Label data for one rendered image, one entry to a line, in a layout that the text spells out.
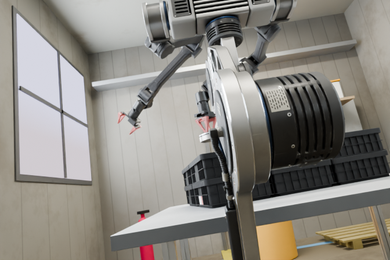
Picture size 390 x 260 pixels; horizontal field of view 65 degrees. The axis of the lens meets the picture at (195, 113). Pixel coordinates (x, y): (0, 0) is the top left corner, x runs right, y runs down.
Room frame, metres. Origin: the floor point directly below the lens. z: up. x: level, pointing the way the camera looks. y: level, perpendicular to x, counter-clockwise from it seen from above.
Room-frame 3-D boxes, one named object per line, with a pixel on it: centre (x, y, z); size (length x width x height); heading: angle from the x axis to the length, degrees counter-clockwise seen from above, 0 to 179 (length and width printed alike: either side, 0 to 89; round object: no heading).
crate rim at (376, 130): (1.64, -0.69, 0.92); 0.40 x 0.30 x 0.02; 11
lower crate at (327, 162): (1.59, -0.40, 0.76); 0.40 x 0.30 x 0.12; 11
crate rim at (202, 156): (1.53, -0.10, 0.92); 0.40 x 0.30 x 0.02; 11
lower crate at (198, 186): (1.53, -0.10, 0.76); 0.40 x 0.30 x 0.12; 11
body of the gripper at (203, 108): (1.41, -0.05, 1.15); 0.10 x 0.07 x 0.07; 144
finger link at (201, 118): (1.40, -0.04, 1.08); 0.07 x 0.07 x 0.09; 54
